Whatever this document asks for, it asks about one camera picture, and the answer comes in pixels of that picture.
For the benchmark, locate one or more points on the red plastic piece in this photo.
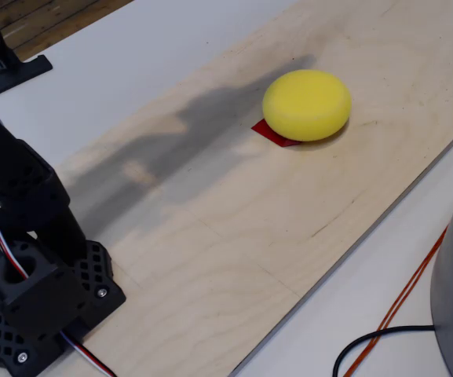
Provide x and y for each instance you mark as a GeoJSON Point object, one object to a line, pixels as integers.
{"type": "Point", "coordinates": [267, 131]}

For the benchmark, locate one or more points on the yellow round sponge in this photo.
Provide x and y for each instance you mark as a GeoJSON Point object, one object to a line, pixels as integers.
{"type": "Point", "coordinates": [306, 104]}

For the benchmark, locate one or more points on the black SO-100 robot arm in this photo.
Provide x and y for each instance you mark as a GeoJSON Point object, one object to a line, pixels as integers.
{"type": "Point", "coordinates": [26, 188]}

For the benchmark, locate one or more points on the light plywood board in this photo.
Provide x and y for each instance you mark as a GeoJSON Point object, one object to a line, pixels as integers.
{"type": "Point", "coordinates": [249, 235]}

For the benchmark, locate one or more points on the black camera stand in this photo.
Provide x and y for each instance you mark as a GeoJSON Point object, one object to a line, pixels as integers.
{"type": "Point", "coordinates": [10, 70]}

